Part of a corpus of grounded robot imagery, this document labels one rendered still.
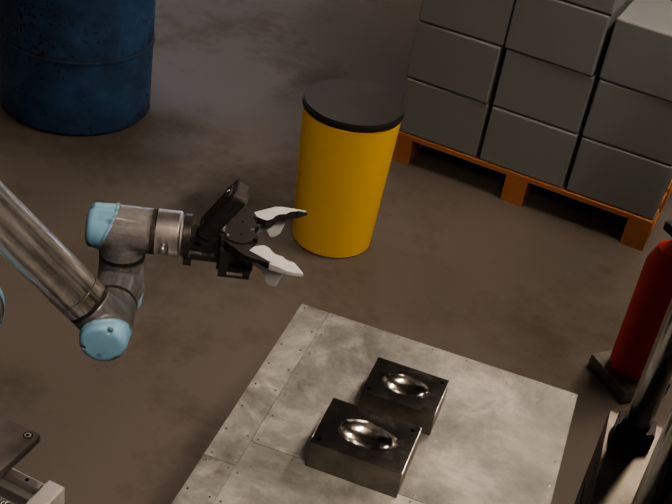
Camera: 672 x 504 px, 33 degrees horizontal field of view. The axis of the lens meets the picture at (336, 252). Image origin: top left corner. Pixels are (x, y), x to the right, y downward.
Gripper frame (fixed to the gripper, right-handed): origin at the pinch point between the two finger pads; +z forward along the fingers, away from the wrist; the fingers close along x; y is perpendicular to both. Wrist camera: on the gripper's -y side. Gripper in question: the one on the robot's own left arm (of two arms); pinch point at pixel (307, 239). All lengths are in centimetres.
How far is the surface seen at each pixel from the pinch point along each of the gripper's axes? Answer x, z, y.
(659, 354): -27, 81, 45
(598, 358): -135, 120, 160
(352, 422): -14, 17, 62
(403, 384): -30, 29, 66
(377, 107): -206, 33, 114
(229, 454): -6, -8, 67
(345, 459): -4, 16, 61
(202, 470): -1, -13, 66
